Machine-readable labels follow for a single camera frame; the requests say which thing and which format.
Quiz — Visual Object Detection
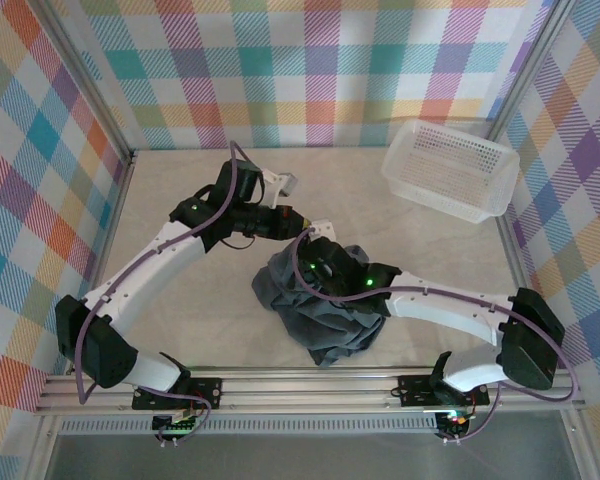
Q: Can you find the grey t-shirt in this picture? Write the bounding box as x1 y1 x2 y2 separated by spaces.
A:
251 243 389 370

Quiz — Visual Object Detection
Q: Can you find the white perforated plastic basket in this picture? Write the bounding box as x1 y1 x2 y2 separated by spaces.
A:
381 118 521 225

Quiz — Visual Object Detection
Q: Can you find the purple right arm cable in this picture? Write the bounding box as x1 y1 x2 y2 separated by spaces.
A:
292 227 581 446

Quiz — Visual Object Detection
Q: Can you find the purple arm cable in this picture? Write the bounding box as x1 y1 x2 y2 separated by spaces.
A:
77 140 261 405
292 227 581 446

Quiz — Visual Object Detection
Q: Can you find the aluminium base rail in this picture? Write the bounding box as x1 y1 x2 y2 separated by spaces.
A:
34 367 589 417

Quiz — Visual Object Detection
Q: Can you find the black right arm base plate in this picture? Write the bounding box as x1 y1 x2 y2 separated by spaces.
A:
398 374 489 406

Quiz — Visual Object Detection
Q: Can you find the aluminium side rail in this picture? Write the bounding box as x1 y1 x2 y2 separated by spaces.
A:
494 212 554 371
24 149 140 480

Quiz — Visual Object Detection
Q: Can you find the slotted grey cable duct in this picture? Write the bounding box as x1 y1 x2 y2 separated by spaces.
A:
59 418 439 435

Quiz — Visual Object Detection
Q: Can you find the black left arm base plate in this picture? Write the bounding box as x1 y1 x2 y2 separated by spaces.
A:
132 378 224 411

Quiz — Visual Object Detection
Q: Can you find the aluminium corner post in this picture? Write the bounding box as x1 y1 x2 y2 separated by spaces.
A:
37 0 139 166
484 0 579 146

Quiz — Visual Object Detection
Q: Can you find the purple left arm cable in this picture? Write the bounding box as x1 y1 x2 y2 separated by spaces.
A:
77 140 261 405

